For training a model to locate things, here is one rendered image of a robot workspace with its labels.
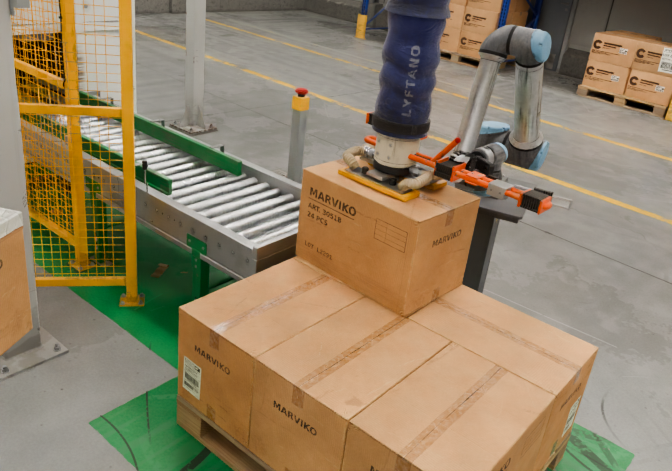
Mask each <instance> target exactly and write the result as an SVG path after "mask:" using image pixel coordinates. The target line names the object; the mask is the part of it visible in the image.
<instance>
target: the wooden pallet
mask: <svg viewBox="0 0 672 471"><path fill-rule="evenodd" d="M177 424H179V425H180V426H181V427H182V428H183V429H185V430H186V431H187V432H188V433H189V434H191V435H192V436H193V437H194V438H196V439H197V440H198V441H199V442H200V443H202V444H203V445H204V446H205V447H206V448H208V449H209V450H210V451H211V452H212V453H214V454H215V455H216V456H217V457H218V458H220V459H221V460H222V461H223V462H225V463H226V464H227V465H228V466H229V467H231V468H232V469H233V470H234V471H275V470H274V469H272V468H271V467H270V466H269V465H267V464H266V463H265V462H263V461H262V460H261V459H260V458H258V457H257V456H256V455H255V454H253V453H252V452H251V451H250V450H249V448H248V449H247V448H246V447H244V446H243V445H242V444H241V443H239V442H238V441H237V440H236V439H234V438H233V437H232V436H230V435H229V434H228V433H227V432H225V431H224V430H223V429H222V428H220V427H219V426H218V425H217V424H215V423H214V422H213V421H211V420H210V419H209V418H208V417H206V416H205V415H204V414H203V413H201V412H200V411H199V410H197V409H196V408H195V407H194V406H192V405H191V404H190V403H189V402H187V401H186V400H185V399H184V398H182V397H181V396H180V395H178V394H177ZM571 432H572V430H571V431H570V432H569V434H568V435H567V436H566V437H565V439H564V440H563V441H562V443H561V444H560V445H559V446H558V448H557V449H556V450H555V451H554V453H553V454H552V455H551V457H550V458H549V459H548V460H547V462H546V463H545V464H544V466H543V467H542V468H541V469H540V471H545V469H546V468H547V467H548V468H550V469H551V470H554V469H555V467H556V466H557V465H558V463H559V462H560V461H561V459H562V458H563V455H564V452H565V449H566V446H567V443H568V440H569V438H570V435H571Z"/></svg>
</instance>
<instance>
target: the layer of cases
mask: <svg viewBox="0 0 672 471"><path fill-rule="evenodd" d="M598 349H599V348H598V347H596V346H594V345H592V344H590V343H587V342H585V341H583V340H581V339H579V338H577V337H575V336H572V335H570V334H568V333H566V332H564V331H562V330H559V329H557V328H555V327H553V326H551V325H549V324H546V323H544V322H542V321H540V320H538V319H536V318H533V317H531V316H529V315H527V314H525V313H523V312H521V311H518V310H516V309H514V308H512V307H510V306H508V305H505V304H503V303H501V302H499V301H497V300H495V299H492V298H490V297H488V296H486V295H484V294H482V293H479V292H477V291H475V290H473V289H471V288H469V287H467V286H464V285H461V286H459V287H457V288H455V289H454V290H452V291H450V292H448V293H446V294H444V295H442V296H441V297H439V298H437V299H435V300H433V301H431V302H429V303H428V304H426V305H424V306H422V307H420V308H418V309H417V310H415V311H413V312H411V313H409V314H407V315H405V316H404V317H402V316H400V315H399V314H397V313H395V312H393V311H392V310H390V309H388V308H387V307H385V306H383V305H381V304H380V303H378V302H376V301H375V300H373V299H371V298H369V297H368V296H366V295H364V294H362V293H361V292H359V291H357V290H356V289H354V288H352V287H350V286H349V285H347V284H345V283H343V282H342V281H340V280H338V279H337V278H335V277H333V276H331V275H330V274H328V273H326V272H325V271H323V270H321V269H319V268H318V267H316V266H314V265H312V264H311V263H309V262H307V261H306V260H304V259H302V258H300V257H299V256H296V257H294V258H291V259H289V260H287V261H284V262H282V263H280V264H277V265H275V266H273V267H271V268H268V269H266V270H264V271H261V272H259V273H257V274H254V275H252V276H250V277H247V278H245V279H243V280H240V281H238V282H236V283H234V284H231V285H229V286H227V287H224V288H222V289H220V290H217V291H215V292H213V293H210V294H208V295H206V296H204V297H201V298H199V299H197V300H194V301H192V302H190V303H187V304H185V305H183V306H180V307H179V344H178V395H180V396H181V397H182V398H184V399H185V400H186V401H187V402H189V403H190V404H191V405H192V406H194V407H195V408H196V409H197V410H199V411H200V412H201V413H203V414H204V415H205V416H206V417H208V418H209V419H210V420H211V421H213V422H214V423H215V424H217V425H218V426H219V427H220V428H222V429H223V430H224V431H225V432H227V433H228V434H229V435H230V436H232V437H233V438H234V439H236V440H237V441H238V442H239V443H241V444H242V445H243V446H244V447H246V448H247V449H248V448H249V450H250V451H251V452H252V453H253V454H255V455H256V456H257V457H258V458H260V459H261V460H262V461H263V462H265V463H266V464H267V465H269V466H270V467H271V468H272V469H274V470H275V471H540V469H541V468H542V467H543V466H544V464H545V463H546V462H547V460H548V459H549V458H550V457H551V455H552V454H553V453H554V451H555V450H556V449H557V448H558V446H559V445H560V444H561V443H562V441H563V440H564V439H565V437H566V436H567V435H568V434H569V432H570V431H571V429H572V426H573V423H574V420H575V417H576V414H577V411H578V408H579V405H580V403H581V400H582V397H583V394H584V391H585V388H586V385H587V382H588V379H589V376H590V373H591V370H592V367H593V364H594V361H595V358H596V355H597V352H598Z"/></svg>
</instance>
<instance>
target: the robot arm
mask: <svg viewBox="0 0 672 471"><path fill-rule="evenodd" d="M550 49H551V36H550V34H549V33H548V32H546V31H542V30H540V29H532V28H527V27H522V26H517V25H506V26H503V27H500V28H499V29H497V30H495V31H494V32H492V33H491V34H490V35H489V36H488V37H487V38H486V39H485V40H484V41H483V43H482V44H481V46H480V49H479V52H478V53H479V55H480V57H481V58H480V62H479V65H478V69H477V72H476V75H475V79H474V82H473V85H472V89H471V92H470V95H469V98H468V102H467V105H466V108H465V112H464V115H463V118H462V122H461V125H460V128H459V131H458V135H457V137H459V138H460V139H461V142H460V143H459V144H458V145H456V146H455V147H454V148H453V151H452V154H450V155H451V156H450V158H453V159H454V160H453V161H456V162H464V163H466V167H465V170H468V171H471V172H473V171H476V172H479V173H481V174H484V175H486V176H485V177H488V175H491V176H494V177H496V178H499V180H501V181H502V169H501V166H502V163H507V164H510V165H514V166H517V167H520V168H524V169H527V170H531V171H537V170H539V169H540V167H541V166H542V164H543V162H544V160H545V158H546V155H547V152H548V149H549V142H548V141H545V140H543V134H542V132H541V131H540V130H539V126H540V112H541V97H542V82H543V68H544V62H545V61H546V60H547V59H548V57H549V54H550ZM508 55H512V56H515V62H516V67H515V102H514V130H513V131H509V130H510V126H509V125H508V124H506V123H502V122H496V121H485V122H483V120H484V117H485V114H486V111H487V107H488V104H489V101H490V98H491V94H492V91H493V88H494V85H495V82H496V78H497V75H498V72H499V69H500V65H501V63H502V62H504V61H505V60H506V59H507V56H508ZM464 181H465V180H463V179H458V180H456V181H453V182H452V183H457V184H460V185H463V186H467V187H468V188H471V189H473V193H474V194H476V195H478V196H483V197H489V196H490V195H488V194H486V192H487V188H484V187H482V186H479V185H477V186H474V185H471V184H468V183H466V182H464Z"/></svg>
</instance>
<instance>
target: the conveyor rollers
mask: <svg viewBox="0 0 672 471"><path fill-rule="evenodd" d="M89 117H90V125H94V126H90V131H89V126H81V133H82V134H84V135H86V136H87V137H89V138H90V137H91V139H93V140H95V141H97V142H99V135H88V134H99V129H100V134H106V135H100V143H101V144H103V145H105V146H107V147H109V144H107V143H122V136H115V135H122V123H121V122H118V121H116V120H114V119H112V118H110V117H109V126H119V127H109V135H108V127H102V126H108V118H99V122H98V118H93V117H98V116H85V117H80V119H81V125H89ZM134 139H135V161H137V162H139V163H141V164H142V160H147V164H148V167H149V168H151V169H153V170H155V171H157V172H159V173H161V174H163V175H165V176H167V177H169V178H171V179H172V195H169V196H167V195H166V196H167V197H169V198H171V199H173V200H175V201H177V202H179V203H181V204H183V205H184V206H186V207H188V208H190V209H192V210H194V211H196V212H198V213H200V214H201V215H203V216H205V217H207V218H209V219H211V220H213V221H215V222H217V223H218V224H220V225H222V226H224V227H226V228H228V229H230V230H232V231H234V232H235V233H237V234H239V235H241V236H243V237H245V238H247V239H249V240H250V239H251V241H252V242H254V243H256V244H259V243H262V242H264V241H267V240H269V239H272V238H275V237H277V236H280V235H282V234H285V233H287V232H290V231H293V230H295V229H298V221H299V210H300V200H297V201H294V202H293V200H294V197H293V195H292V194H291V193H288V194H285V195H282V196H281V190H280V189H279V188H274V189H271V190H269V184H268V183H266V182H265V183H261V184H258V180H257V179H256V178H255V177H253V178H249V179H246V178H247V176H246V174H245V173H244V172H241V173H242V175H241V176H236V175H234V174H232V173H230V172H228V171H225V170H223V169H221V168H219V167H217V166H215V165H212V164H210V163H208V162H206V161H204V160H201V159H199V158H197V157H195V156H193V155H190V154H188V153H186V152H184V151H182V150H180V149H177V148H175V147H173V146H171V145H169V144H166V143H164V142H162V141H160V140H158V139H156V138H153V137H151V136H149V135H147V134H145V133H142V132H140V131H138V130H136V129H134ZM110 148H111V149H113V150H115V151H117V152H119V153H121V154H123V145H122V144H110ZM292 212H293V213H292ZM289 213H290V214H289ZM281 216H282V217H281ZM278 217H279V218H278ZM275 218H276V219H275ZM267 221H268V222H267ZM264 222H265V223H264ZM295 222H296V223H295ZM292 223H294V224H292ZM290 224H291V225H290ZM256 225H257V226H256ZM287 225H288V226H287ZM253 226H254V227H253ZM284 226H286V227H284ZM250 227H251V228H250ZM282 227H283V228H282ZM279 228H280V229H279ZM276 229H278V230H276ZM242 230H243V231H242ZM274 230H275V231H274ZM239 231H240V232H239ZM271 231H273V232H271ZM268 232H270V233H268ZM266 233H267V234H266ZM263 234H265V235H263ZM260 235H262V236H260ZM258 236H259V237H258ZM255 237H257V238H255ZM253 238H254V239H253Z"/></svg>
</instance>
